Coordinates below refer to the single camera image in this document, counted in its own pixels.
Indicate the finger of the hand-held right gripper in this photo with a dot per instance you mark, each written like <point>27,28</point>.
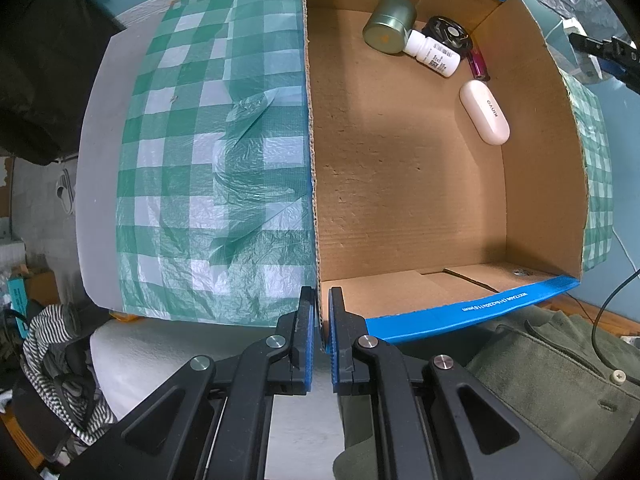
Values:
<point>595,46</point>
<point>617,67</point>

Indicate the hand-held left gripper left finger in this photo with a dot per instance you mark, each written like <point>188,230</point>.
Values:
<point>309,355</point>

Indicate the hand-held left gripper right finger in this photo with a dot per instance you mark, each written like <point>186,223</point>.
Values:
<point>334,360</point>

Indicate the magenta lighter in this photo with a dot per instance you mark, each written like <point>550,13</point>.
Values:
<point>477,66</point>

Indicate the white oval case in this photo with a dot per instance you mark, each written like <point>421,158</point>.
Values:
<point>484,112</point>

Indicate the black round cooling fan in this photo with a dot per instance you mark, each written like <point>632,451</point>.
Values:
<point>445,30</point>

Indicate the white bottle with barcode label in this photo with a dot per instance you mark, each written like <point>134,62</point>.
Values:
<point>435,55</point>

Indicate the green round metal tin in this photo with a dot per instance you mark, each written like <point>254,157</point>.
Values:
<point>387,25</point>

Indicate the blue cardboard box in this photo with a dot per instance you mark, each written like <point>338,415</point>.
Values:
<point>410,160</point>

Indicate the small metal piece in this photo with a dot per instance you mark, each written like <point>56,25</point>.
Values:
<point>520,273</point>

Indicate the olive green garment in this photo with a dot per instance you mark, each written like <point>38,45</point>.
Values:
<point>550,385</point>

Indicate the light green checkered plastic tablecloth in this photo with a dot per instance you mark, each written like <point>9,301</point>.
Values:
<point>200,160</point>

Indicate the black white striped cloth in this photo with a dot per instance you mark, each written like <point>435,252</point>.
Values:
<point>45,330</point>

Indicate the white sandal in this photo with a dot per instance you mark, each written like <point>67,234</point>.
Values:
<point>65,195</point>

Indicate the teal small box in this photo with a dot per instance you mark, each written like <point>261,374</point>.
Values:
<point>19,305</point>

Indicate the dark cloth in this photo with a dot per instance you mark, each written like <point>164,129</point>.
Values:
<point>45,75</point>

